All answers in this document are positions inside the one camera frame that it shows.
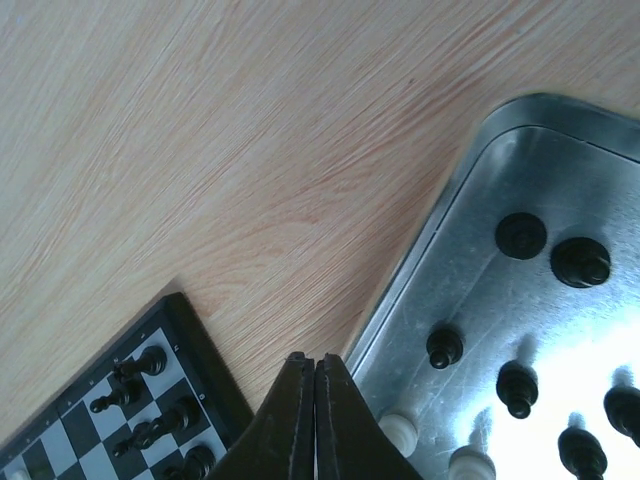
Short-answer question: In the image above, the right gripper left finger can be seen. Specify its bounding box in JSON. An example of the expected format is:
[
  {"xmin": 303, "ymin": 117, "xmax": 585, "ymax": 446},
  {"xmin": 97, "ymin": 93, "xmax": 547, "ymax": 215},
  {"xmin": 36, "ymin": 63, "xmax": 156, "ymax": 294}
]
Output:
[{"xmin": 208, "ymin": 352, "xmax": 315, "ymax": 480}]

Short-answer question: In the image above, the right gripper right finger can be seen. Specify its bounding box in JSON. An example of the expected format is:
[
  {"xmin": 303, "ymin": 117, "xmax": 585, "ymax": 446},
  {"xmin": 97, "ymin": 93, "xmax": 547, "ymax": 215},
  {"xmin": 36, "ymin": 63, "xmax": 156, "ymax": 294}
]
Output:
[{"xmin": 314, "ymin": 354, "xmax": 420, "ymax": 479}]

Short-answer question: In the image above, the black white chess board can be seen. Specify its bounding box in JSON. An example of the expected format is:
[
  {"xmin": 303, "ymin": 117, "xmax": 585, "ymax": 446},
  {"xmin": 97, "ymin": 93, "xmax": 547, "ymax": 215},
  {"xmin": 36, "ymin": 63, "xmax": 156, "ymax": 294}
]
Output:
[{"xmin": 1, "ymin": 293, "xmax": 254, "ymax": 479}]

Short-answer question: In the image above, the metal tin tray with pieces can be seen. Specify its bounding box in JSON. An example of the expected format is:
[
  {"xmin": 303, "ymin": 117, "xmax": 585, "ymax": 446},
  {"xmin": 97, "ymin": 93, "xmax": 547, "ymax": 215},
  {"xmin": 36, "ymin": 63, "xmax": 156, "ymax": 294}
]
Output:
[{"xmin": 347, "ymin": 93, "xmax": 639, "ymax": 479}]

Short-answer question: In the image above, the black chess piece in tray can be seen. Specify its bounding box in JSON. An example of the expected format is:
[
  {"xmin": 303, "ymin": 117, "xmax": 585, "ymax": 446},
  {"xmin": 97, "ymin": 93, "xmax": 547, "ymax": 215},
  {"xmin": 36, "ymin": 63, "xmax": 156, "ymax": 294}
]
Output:
[
  {"xmin": 550, "ymin": 237, "xmax": 611, "ymax": 289},
  {"xmin": 495, "ymin": 212, "xmax": 547, "ymax": 260}
]

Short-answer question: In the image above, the white piece in tray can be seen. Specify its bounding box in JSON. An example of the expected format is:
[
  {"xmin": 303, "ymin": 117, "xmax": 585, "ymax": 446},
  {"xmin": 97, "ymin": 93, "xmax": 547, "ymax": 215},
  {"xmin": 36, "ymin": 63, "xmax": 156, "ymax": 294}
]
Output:
[
  {"xmin": 378, "ymin": 414, "xmax": 418, "ymax": 458},
  {"xmin": 447, "ymin": 446, "xmax": 496, "ymax": 480}
]

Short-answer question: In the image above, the black pawn in tray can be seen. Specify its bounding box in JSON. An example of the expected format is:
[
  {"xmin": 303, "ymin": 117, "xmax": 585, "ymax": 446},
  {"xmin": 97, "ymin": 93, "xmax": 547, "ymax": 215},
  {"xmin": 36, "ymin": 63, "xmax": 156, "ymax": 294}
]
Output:
[
  {"xmin": 426, "ymin": 326, "xmax": 464, "ymax": 370},
  {"xmin": 496, "ymin": 360, "xmax": 539, "ymax": 420}
]

